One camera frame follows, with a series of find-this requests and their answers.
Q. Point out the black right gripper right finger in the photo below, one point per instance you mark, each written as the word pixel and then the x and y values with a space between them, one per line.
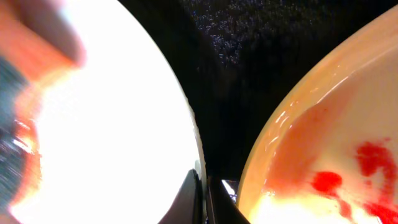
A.
pixel 219 206

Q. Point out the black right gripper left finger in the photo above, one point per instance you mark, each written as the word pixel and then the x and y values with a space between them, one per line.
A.
pixel 187 207

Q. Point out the mint green plate front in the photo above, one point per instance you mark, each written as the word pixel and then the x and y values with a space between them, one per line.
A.
pixel 118 139

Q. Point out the yellow plate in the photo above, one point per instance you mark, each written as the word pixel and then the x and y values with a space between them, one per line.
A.
pixel 328 153

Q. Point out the green yellow sponge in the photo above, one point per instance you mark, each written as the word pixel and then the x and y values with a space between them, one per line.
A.
pixel 38 52

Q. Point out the round black tray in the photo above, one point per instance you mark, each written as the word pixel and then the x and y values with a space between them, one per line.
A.
pixel 236 60

